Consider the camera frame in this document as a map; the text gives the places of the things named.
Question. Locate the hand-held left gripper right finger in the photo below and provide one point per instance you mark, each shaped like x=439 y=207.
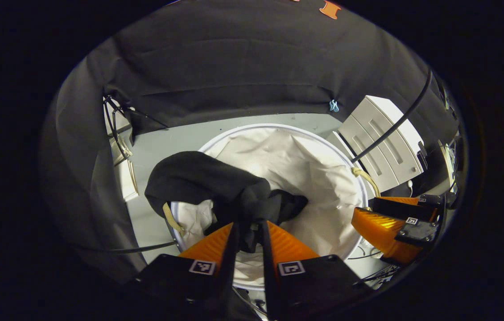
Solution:
x=319 y=283

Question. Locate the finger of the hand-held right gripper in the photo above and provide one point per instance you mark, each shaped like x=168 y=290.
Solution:
x=381 y=232
x=399 y=207

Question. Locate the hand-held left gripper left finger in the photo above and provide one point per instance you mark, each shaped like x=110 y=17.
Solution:
x=176 y=278

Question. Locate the white laundry hamper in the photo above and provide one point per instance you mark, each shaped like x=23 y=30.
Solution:
x=305 y=178

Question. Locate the black jacket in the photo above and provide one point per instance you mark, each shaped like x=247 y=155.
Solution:
x=207 y=178

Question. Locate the white drawer cabinet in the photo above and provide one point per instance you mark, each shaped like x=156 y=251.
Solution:
x=386 y=151

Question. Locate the black backdrop cloth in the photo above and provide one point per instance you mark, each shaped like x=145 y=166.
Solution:
x=234 y=67

